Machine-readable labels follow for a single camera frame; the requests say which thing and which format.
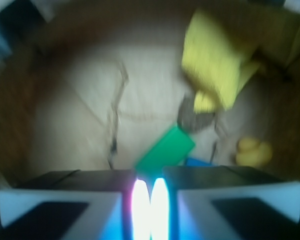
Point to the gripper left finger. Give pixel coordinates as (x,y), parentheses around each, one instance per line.
(69,205)

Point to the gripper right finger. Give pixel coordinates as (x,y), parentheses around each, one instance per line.
(231,203)

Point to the blue rectangular block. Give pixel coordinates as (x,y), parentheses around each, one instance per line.
(194,162)

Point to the green rectangular block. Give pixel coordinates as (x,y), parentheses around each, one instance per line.
(168,151)

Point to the yellow rubber duck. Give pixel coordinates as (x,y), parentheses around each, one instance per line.
(252,152)

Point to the brown rock-like lump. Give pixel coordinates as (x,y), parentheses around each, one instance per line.
(188,120)

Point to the brown paper bag tray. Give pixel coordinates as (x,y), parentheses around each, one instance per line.
(102,81)

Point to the yellow microfiber cloth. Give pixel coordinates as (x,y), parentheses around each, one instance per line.
(217,63)

